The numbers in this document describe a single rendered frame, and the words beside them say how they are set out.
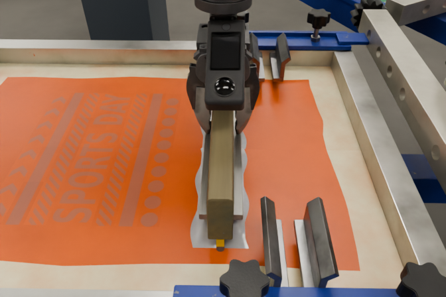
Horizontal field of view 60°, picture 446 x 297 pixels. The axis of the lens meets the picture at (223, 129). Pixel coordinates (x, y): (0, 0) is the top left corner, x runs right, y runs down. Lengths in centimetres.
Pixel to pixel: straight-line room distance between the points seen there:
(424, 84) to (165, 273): 47
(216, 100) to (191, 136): 21
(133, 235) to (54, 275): 10
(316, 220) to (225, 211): 10
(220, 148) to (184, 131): 19
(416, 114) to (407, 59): 13
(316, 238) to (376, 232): 13
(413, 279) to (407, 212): 16
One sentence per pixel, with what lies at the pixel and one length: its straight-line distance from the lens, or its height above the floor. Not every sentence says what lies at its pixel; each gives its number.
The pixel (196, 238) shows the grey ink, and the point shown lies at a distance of 51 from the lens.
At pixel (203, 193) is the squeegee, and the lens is 52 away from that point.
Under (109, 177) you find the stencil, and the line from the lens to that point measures 60.
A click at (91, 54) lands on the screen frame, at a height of 98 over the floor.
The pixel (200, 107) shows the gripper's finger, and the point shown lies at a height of 105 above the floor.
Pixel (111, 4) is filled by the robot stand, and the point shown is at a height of 97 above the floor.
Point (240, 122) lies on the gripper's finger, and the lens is 57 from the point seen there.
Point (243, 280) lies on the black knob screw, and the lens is 37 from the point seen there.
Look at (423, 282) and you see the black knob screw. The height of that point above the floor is 106.
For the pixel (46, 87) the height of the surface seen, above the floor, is 95.
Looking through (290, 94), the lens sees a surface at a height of 95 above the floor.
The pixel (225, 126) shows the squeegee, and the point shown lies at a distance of 51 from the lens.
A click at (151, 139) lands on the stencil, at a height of 95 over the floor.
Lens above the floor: 138
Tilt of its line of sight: 41 degrees down
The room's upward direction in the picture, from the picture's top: straight up
